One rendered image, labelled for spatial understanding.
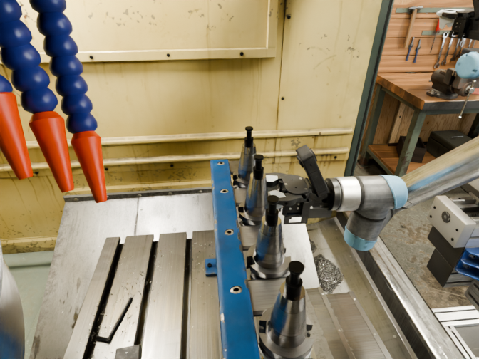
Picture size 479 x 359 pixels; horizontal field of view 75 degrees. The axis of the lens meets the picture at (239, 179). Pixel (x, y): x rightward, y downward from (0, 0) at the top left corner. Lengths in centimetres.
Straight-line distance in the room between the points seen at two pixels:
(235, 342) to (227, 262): 11
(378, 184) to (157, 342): 58
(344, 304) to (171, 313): 55
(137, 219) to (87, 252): 20
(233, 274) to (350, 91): 87
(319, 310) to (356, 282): 23
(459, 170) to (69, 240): 116
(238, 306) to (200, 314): 40
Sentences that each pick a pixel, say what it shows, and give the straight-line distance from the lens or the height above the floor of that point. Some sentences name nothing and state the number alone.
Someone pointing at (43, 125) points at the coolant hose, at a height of 149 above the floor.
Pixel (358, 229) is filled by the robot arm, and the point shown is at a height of 107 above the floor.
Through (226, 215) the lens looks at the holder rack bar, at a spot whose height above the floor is 123.
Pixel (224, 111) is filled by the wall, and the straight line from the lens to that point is 108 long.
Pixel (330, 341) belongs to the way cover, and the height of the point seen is 73.
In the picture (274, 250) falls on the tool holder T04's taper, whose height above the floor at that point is 125.
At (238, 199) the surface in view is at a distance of 58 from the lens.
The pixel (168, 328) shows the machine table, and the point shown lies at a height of 90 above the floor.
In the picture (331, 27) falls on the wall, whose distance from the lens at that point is 109.
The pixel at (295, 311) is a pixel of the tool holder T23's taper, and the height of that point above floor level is 128.
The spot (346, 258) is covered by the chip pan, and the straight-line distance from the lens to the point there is 128.
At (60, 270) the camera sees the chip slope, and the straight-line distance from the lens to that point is 123.
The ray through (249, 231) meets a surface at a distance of 51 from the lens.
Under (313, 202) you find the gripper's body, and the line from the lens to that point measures 69.
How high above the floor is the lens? 156
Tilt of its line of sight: 33 degrees down
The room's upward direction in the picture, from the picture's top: straight up
